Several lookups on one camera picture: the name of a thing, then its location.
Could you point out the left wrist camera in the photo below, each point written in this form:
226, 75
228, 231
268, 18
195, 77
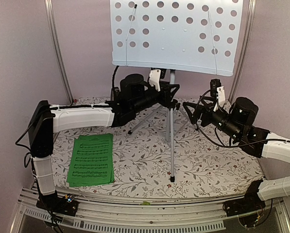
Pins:
155, 76

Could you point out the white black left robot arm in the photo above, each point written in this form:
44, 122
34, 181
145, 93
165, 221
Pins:
134, 95

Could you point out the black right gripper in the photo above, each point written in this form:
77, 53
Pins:
207, 108

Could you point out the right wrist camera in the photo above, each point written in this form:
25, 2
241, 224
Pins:
218, 93

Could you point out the aluminium front rail frame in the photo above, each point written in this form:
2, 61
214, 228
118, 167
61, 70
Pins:
111, 214

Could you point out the aluminium corner post right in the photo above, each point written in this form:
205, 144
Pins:
251, 8

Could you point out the white perforated music stand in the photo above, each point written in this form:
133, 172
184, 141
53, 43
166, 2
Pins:
189, 35

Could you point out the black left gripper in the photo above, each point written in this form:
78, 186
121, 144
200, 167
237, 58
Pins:
167, 96

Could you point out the green sheet music stack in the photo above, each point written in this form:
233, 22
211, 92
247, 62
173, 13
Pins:
91, 161

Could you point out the aluminium corner post left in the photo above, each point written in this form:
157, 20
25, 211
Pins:
55, 40

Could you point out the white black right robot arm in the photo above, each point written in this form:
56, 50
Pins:
254, 141

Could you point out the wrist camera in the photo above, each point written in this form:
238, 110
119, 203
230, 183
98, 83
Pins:
155, 76
218, 93

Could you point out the aluminium corner post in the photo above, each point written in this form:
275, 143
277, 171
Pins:
55, 40
251, 8

